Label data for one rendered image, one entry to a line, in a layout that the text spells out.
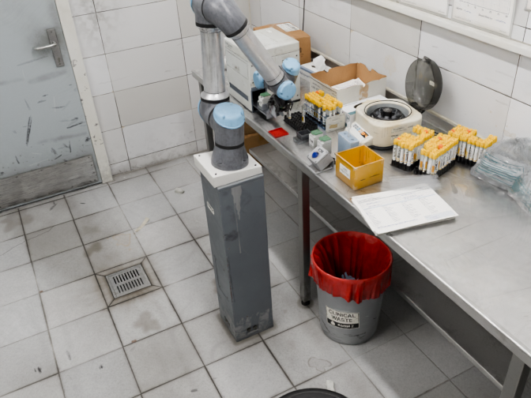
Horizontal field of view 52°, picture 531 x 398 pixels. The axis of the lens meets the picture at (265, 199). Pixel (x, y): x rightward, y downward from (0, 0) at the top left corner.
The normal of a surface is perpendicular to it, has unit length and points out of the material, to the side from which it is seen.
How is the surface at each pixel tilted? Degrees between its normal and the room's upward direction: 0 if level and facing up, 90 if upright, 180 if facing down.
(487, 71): 90
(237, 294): 90
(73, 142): 90
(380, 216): 1
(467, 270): 0
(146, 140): 90
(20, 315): 0
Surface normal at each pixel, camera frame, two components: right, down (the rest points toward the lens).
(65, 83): 0.46, 0.48
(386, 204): -0.05, -0.83
